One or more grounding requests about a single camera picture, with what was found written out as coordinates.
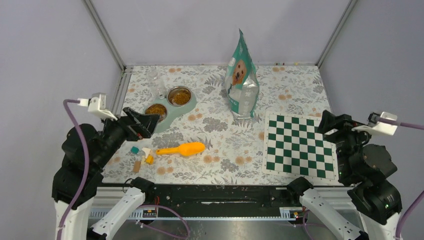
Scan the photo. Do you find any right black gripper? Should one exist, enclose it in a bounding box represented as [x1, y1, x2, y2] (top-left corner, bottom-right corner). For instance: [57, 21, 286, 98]
[316, 107, 379, 179]

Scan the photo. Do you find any white toy block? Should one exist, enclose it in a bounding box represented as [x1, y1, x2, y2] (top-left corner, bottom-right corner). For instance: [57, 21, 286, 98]
[141, 147, 152, 159]

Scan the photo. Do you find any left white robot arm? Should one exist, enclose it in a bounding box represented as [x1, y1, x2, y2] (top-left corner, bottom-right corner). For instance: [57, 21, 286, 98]
[52, 101, 160, 240]

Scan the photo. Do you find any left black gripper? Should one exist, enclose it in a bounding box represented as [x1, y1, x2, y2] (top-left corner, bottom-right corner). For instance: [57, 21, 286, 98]
[93, 104, 162, 168]

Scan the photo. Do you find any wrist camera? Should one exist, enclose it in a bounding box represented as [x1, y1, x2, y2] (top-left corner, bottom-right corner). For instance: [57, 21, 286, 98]
[77, 92, 118, 121]
[352, 111, 398, 136]

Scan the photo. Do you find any clear plastic bottle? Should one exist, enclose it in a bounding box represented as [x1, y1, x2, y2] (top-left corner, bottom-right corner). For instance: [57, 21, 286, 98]
[147, 68, 167, 99]

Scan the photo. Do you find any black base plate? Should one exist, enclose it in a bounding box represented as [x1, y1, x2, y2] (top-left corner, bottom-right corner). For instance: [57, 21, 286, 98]
[136, 177, 313, 219]

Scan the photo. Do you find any floral tablecloth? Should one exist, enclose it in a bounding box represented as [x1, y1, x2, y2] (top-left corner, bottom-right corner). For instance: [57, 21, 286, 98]
[103, 65, 330, 186]

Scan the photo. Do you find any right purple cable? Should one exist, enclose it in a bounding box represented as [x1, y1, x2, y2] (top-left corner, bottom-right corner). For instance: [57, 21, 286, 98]
[301, 117, 424, 240]

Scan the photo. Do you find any teal toy block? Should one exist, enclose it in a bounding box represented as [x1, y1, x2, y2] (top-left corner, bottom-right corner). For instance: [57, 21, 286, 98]
[130, 146, 140, 155]

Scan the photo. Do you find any brown wooden block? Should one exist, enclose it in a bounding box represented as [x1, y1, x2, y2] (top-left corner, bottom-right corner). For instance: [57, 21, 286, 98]
[132, 161, 142, 173]

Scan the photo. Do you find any green double pet bowl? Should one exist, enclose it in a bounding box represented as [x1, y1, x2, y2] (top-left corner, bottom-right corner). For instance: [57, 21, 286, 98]
[143, 85, 197, 134]

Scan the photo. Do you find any yellow toy block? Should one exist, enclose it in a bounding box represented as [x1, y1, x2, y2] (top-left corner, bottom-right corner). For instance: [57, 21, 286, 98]
[145, 155, 154, 165]

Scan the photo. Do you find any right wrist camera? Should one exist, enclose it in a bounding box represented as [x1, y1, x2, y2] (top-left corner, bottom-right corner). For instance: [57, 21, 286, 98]
[352, 111, 398, 136]

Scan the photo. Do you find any green white chessboard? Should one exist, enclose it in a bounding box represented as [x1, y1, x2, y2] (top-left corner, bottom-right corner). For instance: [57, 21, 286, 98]
[262, 111, 340, 186]

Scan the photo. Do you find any green dog food bag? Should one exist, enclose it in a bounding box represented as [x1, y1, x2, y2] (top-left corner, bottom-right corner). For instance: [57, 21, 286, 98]
[224, 30, 260, 119]

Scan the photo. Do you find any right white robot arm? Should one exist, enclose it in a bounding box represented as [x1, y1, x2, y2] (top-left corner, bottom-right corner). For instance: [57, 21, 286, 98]
[286, 110, 402, 240]

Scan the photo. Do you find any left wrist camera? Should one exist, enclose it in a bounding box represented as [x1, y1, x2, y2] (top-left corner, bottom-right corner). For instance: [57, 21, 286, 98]
[77, 92, 118, 121]

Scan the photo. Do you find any orange plastic scoop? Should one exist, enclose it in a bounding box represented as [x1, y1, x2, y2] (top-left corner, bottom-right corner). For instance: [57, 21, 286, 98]
[155, 142, 206, 157]

